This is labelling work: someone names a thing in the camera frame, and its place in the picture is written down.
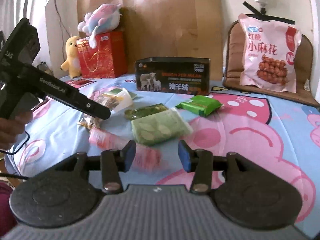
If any person's left hand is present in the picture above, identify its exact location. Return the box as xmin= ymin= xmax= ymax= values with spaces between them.
xmin=0 ymin=111 xmax=33 ymax=151

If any clear nut snack bag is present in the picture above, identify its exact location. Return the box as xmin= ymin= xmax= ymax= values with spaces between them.
xmin=78 ymin=88 xmax=133 ymax=131

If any pink red snack pack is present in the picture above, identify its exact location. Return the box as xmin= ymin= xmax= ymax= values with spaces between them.
xmin=88 ymin=127 xmax=162 ymax=172

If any yellow duck plush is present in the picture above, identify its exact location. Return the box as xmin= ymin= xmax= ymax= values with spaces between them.
xmin=60 ymin=36 xmax=81 ymax=79

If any red gift bag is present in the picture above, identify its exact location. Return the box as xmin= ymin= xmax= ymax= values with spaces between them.
xmin=77 ymin=31 xmax=128 ymax=79

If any dark green snack pack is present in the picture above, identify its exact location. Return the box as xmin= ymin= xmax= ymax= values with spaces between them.
xmin=124 ymin=103 xmax=168 ymax=120

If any pale green leaf pack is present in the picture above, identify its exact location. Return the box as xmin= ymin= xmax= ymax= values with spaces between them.
xmin=131 ymin=108 xmax=193 ymax=146

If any bright green snack pack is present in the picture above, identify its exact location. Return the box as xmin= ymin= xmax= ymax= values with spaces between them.
xmin=176 ymin=95 xmax=222 ymax=117

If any pastel plush toy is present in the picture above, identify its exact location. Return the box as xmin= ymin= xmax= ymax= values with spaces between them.
xmin=78 ymin=4 xmax=121 ymax=49

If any black sheep print box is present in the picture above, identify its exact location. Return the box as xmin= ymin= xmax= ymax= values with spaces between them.
xmin=135 ymin=57 xmax=210 ymax=95

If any wooden board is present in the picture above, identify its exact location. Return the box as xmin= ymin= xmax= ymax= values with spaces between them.
xmin=76 ymin=0 xmax=223 ymax=80

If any brown seat cushion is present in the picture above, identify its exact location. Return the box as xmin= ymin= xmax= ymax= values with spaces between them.
xmin=223 ymin=21 xmax=319 ymax=107

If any pink snack bag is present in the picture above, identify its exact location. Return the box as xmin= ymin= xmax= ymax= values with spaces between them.
xmin=238 ymin=14 xmax=302 ymax=93

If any black cable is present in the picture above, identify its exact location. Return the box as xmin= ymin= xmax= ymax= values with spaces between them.
xmin=0 ymin=130 xmax=31 ymax=181

